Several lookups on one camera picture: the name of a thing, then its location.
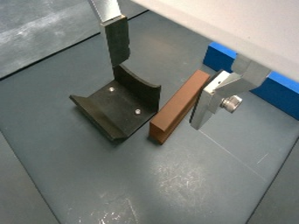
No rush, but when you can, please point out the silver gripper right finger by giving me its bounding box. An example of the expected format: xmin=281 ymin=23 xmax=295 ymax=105
xmin=190 ymin=54 xmax=271 ymax=130

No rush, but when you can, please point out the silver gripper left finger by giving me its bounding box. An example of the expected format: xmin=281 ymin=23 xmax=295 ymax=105
xmin=88 ymin=0 xmax=130 ymax=67

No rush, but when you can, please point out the brown arch bar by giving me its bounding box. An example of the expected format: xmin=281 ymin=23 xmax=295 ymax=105
xmin=148 ymin=70 xmax=210 ymax=144

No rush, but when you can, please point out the blue foam shape board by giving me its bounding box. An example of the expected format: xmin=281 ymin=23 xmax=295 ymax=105
xmin=203 ymin=42 xmax=299 ymax=121

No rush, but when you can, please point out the black curved fixture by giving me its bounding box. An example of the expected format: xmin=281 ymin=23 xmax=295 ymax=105
xmin=70 ymin=65 xmax=162 ymax=142

